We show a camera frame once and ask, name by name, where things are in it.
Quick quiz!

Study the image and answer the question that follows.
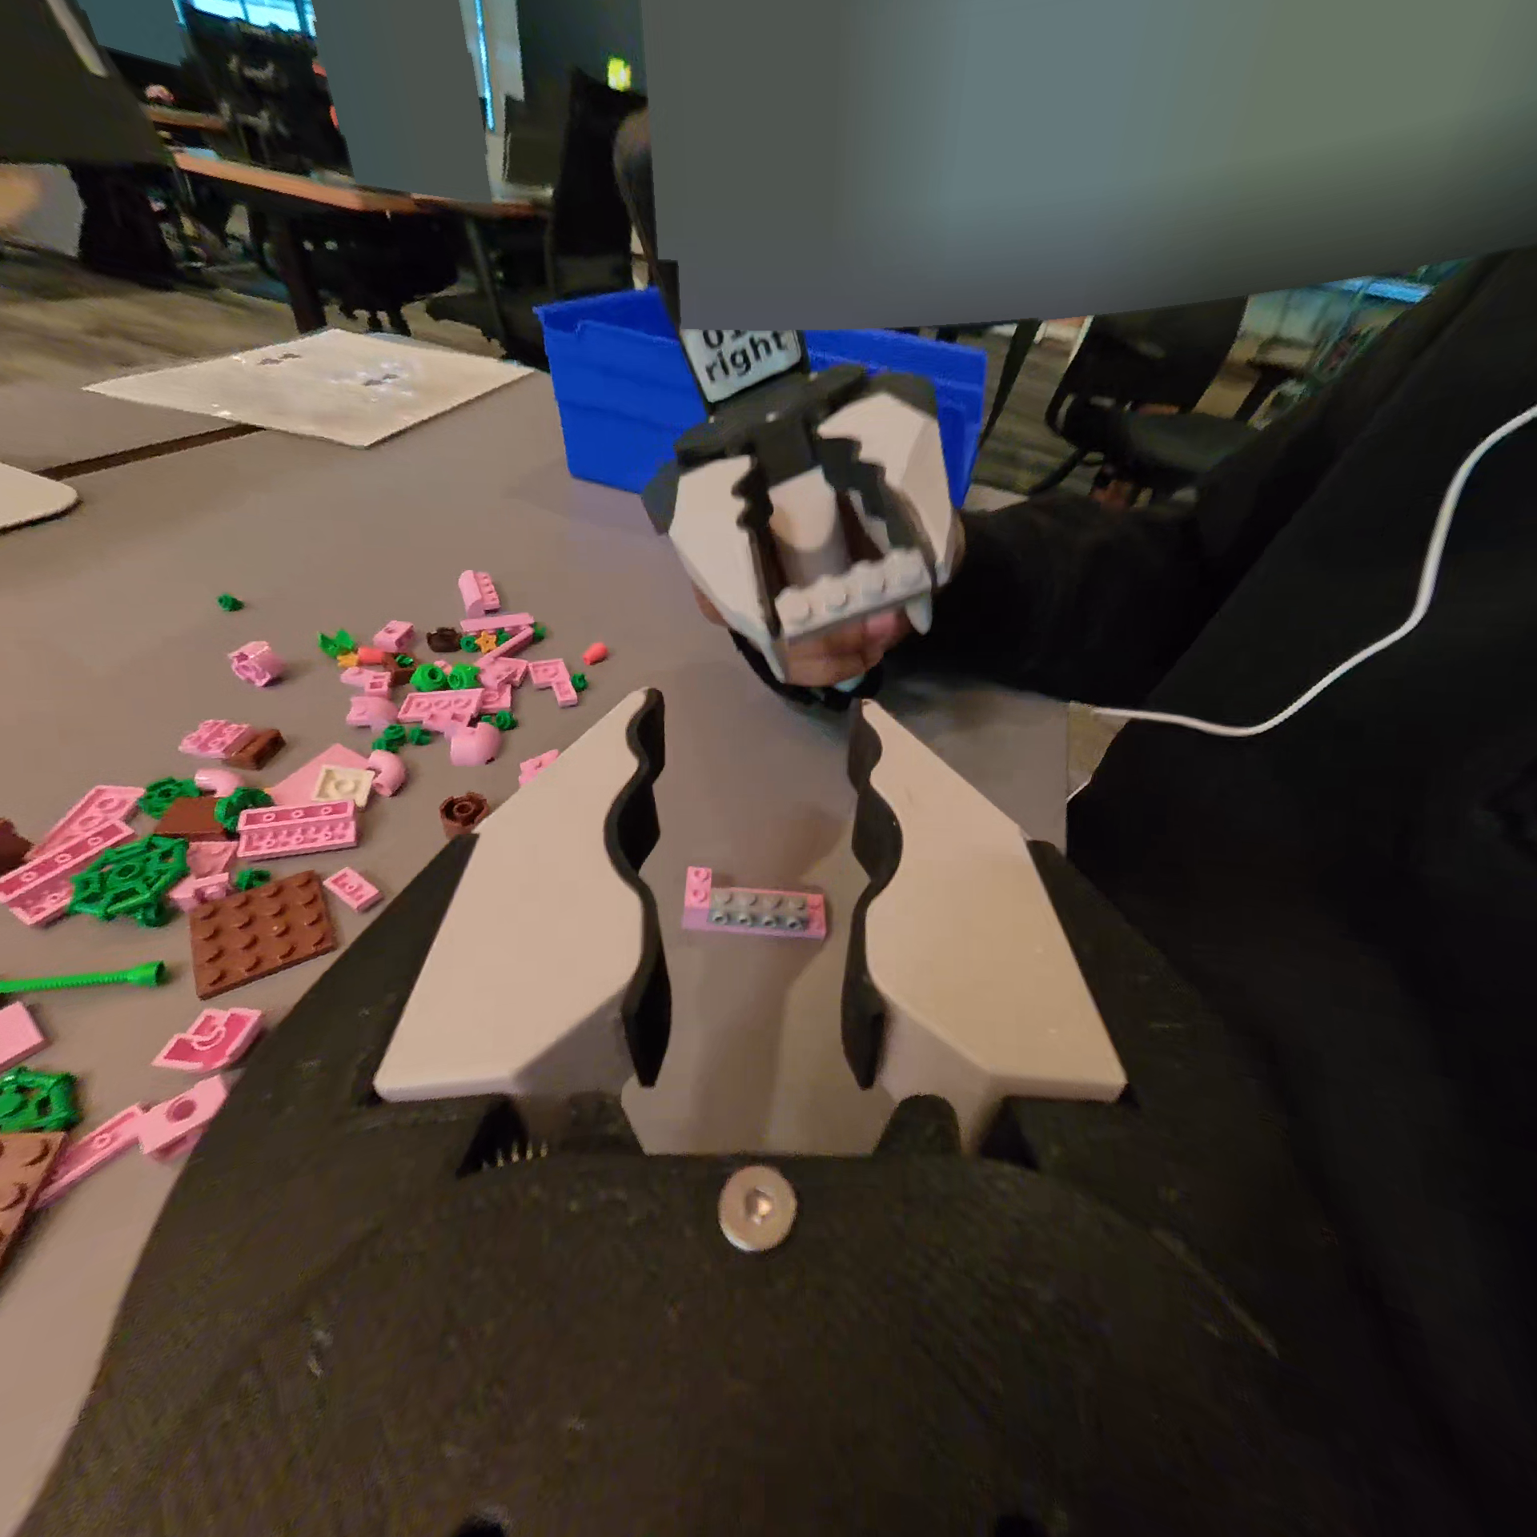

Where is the printed paper sheet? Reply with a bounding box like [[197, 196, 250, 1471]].
[[85, 328, 537, 449]]

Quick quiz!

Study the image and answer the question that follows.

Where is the white cable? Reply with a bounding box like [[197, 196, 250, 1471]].
[[1089, 404, 1537, 737]]

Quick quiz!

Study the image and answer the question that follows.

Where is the blue plastic bin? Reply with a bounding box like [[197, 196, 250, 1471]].
[[533, 287, 992, 508]]

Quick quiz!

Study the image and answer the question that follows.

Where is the pink and grey brick assembly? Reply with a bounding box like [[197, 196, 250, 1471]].
[[682, 866, 832, 941]]

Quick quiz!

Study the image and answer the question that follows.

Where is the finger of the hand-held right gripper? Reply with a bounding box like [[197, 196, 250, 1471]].
[[646, 462, 784, 685], [827, 391, 966, 636]]

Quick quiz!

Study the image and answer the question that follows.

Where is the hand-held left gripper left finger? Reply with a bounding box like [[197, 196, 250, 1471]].
[[371, 689, 673, 1103]]

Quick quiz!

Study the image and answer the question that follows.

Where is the person's right forearm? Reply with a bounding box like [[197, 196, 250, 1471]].
[[895, 482, 1204, 711]]

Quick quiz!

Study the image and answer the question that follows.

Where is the grey studded toy brick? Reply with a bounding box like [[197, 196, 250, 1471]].
[[774, 558, 936, 639]]

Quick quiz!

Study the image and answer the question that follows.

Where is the black flat panel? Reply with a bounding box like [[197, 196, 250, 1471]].
[[0, 0, 171, 168]]

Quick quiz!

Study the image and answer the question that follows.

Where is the wooden office desk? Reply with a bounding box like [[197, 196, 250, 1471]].
[[145, 103, 555, 338]]

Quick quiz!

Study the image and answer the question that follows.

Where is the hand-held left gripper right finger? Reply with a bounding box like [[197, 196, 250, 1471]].
[[843, 698, 1130, 1141]]

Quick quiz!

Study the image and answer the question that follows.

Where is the person's right hand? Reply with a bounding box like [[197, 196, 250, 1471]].
[[695, 584, 920, 692]]

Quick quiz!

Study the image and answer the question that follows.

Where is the pile of pink toy bricks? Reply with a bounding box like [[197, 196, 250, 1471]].
[[0, 571, 608, 1204]]

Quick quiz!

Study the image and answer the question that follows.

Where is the brown studded plate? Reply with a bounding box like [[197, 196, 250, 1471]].
[[188, 872, 341, 1002], [0, 1132, 69, 1269]]

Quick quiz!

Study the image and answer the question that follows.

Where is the long green toy stem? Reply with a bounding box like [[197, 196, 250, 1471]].
[[0, 960, 171, 997]]

